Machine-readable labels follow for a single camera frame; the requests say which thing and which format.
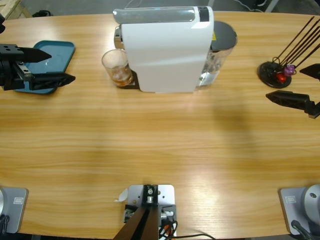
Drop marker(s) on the clear drinking glass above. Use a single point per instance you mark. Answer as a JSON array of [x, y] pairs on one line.
[[112, 62]]

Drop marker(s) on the purple coffee capsule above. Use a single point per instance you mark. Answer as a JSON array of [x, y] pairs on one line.
[[290, 70]]

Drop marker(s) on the black capsule holder with rods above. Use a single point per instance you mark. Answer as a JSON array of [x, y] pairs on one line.
[[268, 72]]

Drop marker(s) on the clear water tank black lid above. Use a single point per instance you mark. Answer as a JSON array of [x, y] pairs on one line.
[[223, 35]]

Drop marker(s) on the black object on floor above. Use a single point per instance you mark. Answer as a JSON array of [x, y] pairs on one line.
[[42, 13]]

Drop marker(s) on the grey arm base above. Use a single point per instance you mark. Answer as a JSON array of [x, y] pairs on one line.
[[310, 200], [15, 207]]

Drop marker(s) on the red coffee capsule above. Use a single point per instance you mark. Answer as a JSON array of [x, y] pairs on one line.
[[281, 78]]

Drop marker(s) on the teal plastic tray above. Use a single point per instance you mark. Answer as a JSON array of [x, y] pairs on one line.
[[61, 53]]

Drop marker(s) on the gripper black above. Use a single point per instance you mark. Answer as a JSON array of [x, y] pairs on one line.
[[315, 110], [10, 72]]

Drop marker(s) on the white capsule coffee machine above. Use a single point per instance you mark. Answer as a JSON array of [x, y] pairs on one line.
[[162, 55]]

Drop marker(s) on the dark camera post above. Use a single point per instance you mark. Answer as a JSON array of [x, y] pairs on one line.
[[142, 225]]

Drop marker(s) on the chrome coffee machine lever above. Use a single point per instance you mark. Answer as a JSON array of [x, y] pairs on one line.
[[155, 15]]

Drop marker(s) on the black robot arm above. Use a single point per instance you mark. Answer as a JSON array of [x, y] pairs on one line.
[[2, 23]]

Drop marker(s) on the white paper tag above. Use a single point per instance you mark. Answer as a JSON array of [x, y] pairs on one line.
[[123, 196]]

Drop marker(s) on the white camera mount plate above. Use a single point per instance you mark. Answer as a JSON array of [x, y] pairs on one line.
[[166, 195]]

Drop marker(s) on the grey metal frame leg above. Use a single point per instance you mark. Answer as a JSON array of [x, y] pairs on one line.
[[271, 5]]

